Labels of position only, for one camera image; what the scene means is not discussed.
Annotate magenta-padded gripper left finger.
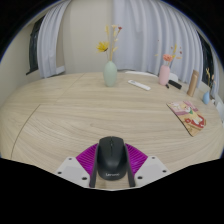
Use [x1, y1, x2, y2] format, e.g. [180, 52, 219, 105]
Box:
[54, 143, 99, 189]

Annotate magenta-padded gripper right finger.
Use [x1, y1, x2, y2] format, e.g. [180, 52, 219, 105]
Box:
[124, 143, 172, 188]

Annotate black computer mouse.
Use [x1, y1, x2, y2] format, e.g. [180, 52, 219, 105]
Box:
[96, 135, 129, 181]

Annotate white remote control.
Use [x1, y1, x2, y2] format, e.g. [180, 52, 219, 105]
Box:
[127, 79, 152, 92]

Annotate black rectangular case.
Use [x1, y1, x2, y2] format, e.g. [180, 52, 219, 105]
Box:
[168, 79, 183, 90]

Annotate blue vase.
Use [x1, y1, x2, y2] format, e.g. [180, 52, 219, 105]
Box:
[202, 90, 211, 106]

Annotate white chair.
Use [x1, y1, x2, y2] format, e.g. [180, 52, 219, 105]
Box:
[168, 72, 179, 83]
[124, 70, 158, 78]
[215, 99, 224, 123]

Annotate pink vase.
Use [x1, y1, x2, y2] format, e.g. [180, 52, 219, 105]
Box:
[158, 64, 171, 86]

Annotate copper insulated bottle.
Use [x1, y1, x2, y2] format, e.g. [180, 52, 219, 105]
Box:
[186, 69, 200, 98]

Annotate pale green vase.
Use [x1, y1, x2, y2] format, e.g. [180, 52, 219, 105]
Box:
[102, 60, 118, 88]

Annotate tan dried grass bunch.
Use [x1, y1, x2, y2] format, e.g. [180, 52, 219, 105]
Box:
[205, 67, 217, 94]

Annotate narrow white curtain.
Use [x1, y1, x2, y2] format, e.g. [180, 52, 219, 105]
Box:
[210, 56, 221, 98]
[36, 1, 72, 79]

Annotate dark window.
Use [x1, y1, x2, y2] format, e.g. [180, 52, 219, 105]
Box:
[26, 16, 46, 75]
[196, 31, 214, 88]

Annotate yellow dried flower bunch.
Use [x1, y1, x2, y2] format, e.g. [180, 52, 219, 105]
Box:
[96, 24, 123, 63]

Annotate wide white curtain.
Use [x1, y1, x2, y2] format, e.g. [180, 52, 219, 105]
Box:
[111, 0, 204, 86]

